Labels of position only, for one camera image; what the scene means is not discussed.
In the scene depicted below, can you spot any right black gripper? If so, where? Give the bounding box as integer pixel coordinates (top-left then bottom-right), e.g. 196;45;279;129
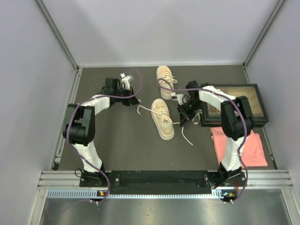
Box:
176;99;204;128

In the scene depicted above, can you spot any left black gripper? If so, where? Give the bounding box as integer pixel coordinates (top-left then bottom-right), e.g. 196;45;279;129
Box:
114;86;140;106

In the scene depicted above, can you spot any white shoelace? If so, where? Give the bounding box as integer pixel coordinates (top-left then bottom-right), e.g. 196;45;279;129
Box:
137;105;197;148

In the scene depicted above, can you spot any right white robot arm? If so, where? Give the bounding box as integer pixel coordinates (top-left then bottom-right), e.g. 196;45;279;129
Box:
172;81;255;188

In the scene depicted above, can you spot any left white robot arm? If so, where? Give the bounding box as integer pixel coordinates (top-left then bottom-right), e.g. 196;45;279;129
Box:
62;74;139;186

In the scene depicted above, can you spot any white ribbon loop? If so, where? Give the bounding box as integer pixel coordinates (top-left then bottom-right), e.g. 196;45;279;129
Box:
192;110;202;125

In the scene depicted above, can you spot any dark framed display box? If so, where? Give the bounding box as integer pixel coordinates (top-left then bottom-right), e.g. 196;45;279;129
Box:
200;84;269;128

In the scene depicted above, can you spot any pink folded cloth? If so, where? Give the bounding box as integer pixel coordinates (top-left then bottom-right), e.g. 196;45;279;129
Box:
210;127;268;167

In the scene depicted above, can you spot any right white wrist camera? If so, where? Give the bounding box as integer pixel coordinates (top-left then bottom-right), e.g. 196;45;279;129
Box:
171;92;184;105

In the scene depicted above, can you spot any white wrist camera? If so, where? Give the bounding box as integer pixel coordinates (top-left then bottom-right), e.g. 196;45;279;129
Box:
120;73;134;90
171;92;184;105

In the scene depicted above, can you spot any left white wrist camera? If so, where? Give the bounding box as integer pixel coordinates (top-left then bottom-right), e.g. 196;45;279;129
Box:
120;73;134;90

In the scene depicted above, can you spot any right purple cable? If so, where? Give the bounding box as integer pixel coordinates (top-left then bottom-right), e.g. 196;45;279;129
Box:
157;78;249;204

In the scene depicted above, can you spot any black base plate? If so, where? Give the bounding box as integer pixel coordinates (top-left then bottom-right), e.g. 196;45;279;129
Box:
79;170;249;195

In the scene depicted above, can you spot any grey slotted cable duct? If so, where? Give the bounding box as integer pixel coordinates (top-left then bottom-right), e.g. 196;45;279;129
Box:
46;189;111;199

